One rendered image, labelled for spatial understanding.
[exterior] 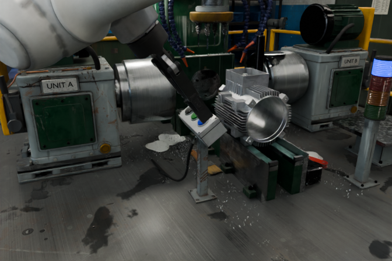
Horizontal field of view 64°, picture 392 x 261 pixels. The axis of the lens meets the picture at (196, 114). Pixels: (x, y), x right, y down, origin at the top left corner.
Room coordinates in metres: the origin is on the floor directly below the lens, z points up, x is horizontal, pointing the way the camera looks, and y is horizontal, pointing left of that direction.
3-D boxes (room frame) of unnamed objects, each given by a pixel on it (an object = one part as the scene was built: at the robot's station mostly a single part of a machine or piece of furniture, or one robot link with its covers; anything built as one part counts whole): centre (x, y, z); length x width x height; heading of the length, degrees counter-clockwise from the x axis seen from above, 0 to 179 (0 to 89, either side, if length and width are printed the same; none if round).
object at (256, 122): (1.03, -0.19, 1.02); 0.20 x 0.19 x 0.19; 23
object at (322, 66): (1.53, -0.63, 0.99); 0.35 x 0.31 x 0.37; 112
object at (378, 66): (0.92, -0.56, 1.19); 0.06 x 0.06 x 0.04
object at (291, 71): (1.44, -0.39, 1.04); 0.41 x 0.25 x 0.25; 112
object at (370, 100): (0.92, -0.56, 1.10); 0.06 x 0.06 x 0.04
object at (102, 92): (1.10, 0.48, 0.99); 0.35 x 0.31 x 0.37; 112
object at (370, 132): (0.92, -0.56, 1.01); 0.08 x 0.08 x 0.42; 22
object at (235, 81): (1.07, -0.18, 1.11); 0.12 x 0.11 x 0.07; 23
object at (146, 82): (1.18, 0.25, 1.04); 0.37 x 0.25 x 0.25; 112
